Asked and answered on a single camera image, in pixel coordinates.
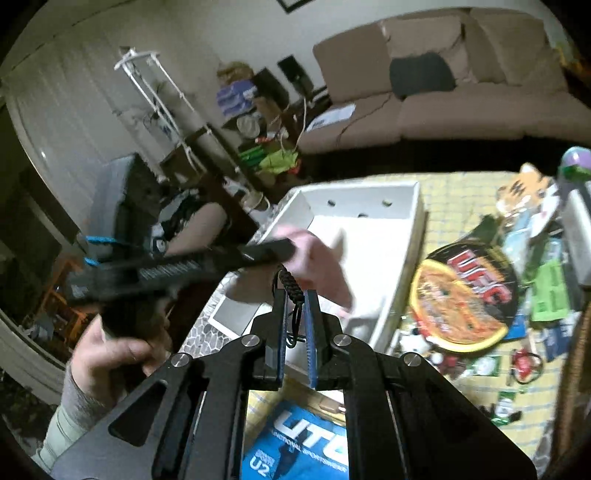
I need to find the grey storage box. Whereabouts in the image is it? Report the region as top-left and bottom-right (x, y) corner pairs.
(92, 154), (153, 259)

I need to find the yellow checked tablecloth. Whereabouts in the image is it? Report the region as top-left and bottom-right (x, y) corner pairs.
(185, 171), (591, 467)

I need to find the dark wooden shelf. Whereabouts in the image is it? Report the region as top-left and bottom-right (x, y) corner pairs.
(161, 67), (301, 195)

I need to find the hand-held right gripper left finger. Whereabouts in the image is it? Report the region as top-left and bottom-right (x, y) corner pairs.
(50, 287), (289, 480)

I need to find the brown sofa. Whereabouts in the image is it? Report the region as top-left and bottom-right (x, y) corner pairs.
(298, 7), (591, 155)

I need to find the white cardboard box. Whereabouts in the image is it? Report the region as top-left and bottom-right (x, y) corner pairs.
(210, 181), (426, 365)

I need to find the green card packet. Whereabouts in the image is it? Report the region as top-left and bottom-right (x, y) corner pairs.
(531, 263), (568, 324)

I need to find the person's left forearm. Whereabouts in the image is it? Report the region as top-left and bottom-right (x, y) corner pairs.
(32, 364), (109, 472)

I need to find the instant noodle bowl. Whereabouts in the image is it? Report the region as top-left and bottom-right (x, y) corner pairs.
(409, 244), (522, 355)

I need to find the black braided lanyard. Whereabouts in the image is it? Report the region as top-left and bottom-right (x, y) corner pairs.
(272, 268), (309, 348)

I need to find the orange wooden chair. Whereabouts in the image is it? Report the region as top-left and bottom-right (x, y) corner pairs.
(44, 258), (93, 342)

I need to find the black hair ties red tag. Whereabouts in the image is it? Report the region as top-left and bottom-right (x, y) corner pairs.
(508, 348), (544, 386)

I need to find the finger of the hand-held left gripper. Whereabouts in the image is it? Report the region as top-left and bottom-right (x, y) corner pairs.
(210, 237), (297, 275)

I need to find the large blue printed box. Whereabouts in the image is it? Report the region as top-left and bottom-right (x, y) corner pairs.
(242, 399), (349, 480)

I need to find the blue storage box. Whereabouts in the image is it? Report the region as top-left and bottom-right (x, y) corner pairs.
(217, 78), (257, 116)

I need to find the purple round tin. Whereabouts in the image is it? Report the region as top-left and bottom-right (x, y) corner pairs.
(558, 147), (591, 183)

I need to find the white rectangular case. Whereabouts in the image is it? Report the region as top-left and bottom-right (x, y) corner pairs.
(561, 189), (591, 282)

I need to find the black speaker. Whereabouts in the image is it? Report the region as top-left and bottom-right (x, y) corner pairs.
(278, 55), (315, 90)

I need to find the person's left hand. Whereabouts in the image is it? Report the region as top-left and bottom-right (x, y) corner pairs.
(73, 314), (174, 389)

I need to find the white metal rack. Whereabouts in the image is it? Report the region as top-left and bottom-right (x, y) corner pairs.
(115, 46), (259, 195)

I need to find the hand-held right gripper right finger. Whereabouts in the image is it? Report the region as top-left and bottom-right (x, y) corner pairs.
(304, 289), (539, 480)

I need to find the white paper sheet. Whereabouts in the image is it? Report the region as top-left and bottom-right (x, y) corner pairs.
(307, 104), (356, 132)

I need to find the tiger-shaped card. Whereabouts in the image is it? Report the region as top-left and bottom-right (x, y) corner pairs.
(496, 161), (561, 217)

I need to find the grey pebble pattern mat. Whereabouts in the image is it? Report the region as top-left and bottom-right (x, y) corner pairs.
(178, 295), (232, 356)

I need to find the white cat figurine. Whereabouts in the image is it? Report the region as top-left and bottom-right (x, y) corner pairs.
(397, 330), (455, 370)

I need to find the black cushion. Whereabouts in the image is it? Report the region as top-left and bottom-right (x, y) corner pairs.
(389, 52), (457, 99)

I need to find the white mug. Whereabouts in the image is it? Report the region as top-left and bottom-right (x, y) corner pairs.
(242, 189), (271, 215)

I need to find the neon yellow cloth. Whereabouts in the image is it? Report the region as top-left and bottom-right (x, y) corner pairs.
(238, 138), (301, 176)

